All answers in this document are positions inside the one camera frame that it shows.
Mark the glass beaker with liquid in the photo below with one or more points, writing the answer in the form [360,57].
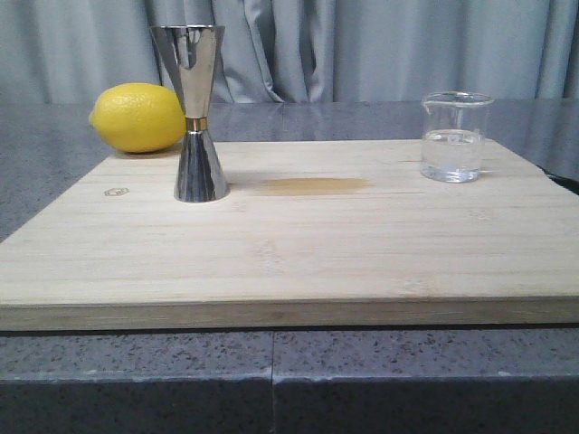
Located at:
[454,135]

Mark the steel double jigger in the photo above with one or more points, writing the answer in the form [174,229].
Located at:
[189,53]

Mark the wooden cutting board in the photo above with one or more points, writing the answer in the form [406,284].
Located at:
[336,233]

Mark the yellow lemon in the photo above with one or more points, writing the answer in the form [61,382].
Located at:
[138,117]

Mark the grey curtain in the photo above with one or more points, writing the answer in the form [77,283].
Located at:
[297,51]

